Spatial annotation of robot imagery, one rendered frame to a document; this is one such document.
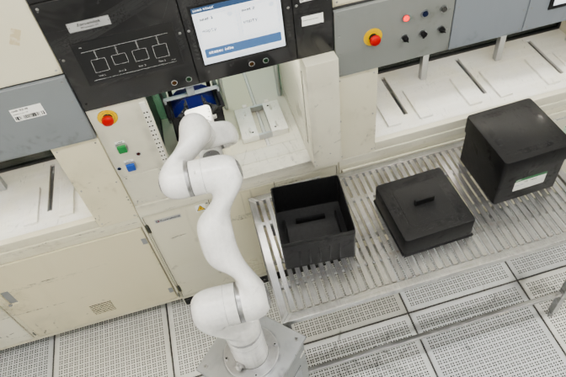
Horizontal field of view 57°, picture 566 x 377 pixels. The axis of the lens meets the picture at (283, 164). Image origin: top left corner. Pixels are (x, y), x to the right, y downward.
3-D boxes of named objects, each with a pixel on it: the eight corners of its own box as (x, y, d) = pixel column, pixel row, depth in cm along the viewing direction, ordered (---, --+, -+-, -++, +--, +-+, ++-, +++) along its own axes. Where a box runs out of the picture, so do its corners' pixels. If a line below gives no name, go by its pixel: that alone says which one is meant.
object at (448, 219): (403, 257, 196) (405, 238, 187) (372, 200, 216) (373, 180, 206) (473, 235, 200) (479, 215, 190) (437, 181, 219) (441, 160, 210)
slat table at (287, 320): (299, 395, 240) (282, 323, 184) (269, 284, 280) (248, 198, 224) (554, 315, 252) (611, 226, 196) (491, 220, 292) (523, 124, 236)
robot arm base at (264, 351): (259, 391, 169) (251, 370, 155) (213, 363, 177) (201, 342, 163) (288, 341, 179) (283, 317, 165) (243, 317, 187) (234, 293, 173)
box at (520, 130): (493, 206, 208) (506, 164, 189) (456, 157, 227) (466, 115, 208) (556, 186, 211) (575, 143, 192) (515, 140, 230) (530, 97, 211)
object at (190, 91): (178, 155, 225) (162, 103, 201) (171, 124, 238) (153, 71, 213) (232, 140, 229) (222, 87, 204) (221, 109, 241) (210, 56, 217)
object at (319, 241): (274, 213, 217) (269, 187, 204) (339, 200, 218) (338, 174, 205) (285, 270, 198) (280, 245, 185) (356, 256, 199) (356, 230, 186)
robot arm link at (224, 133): (227, 106, 161) (233, 122, 192) (179, 124, 160) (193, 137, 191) (237, 133, 161) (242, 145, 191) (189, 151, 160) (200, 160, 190)
